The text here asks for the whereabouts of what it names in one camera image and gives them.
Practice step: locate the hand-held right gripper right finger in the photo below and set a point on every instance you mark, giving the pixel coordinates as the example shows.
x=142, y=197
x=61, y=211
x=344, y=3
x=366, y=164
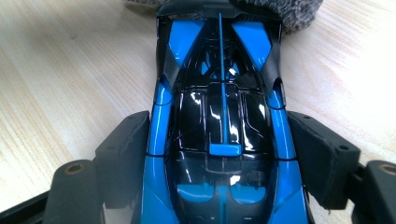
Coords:
x=327, y=168

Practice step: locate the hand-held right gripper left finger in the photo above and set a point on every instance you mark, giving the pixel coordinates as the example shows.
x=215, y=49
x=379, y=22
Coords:
x=121, y=161

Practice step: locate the grey cloth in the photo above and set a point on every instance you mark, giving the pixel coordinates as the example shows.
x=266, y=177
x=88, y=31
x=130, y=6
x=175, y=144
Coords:
x=299, y=15

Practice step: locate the blue and black toy car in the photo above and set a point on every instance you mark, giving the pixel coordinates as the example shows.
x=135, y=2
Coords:
x=224, y=149

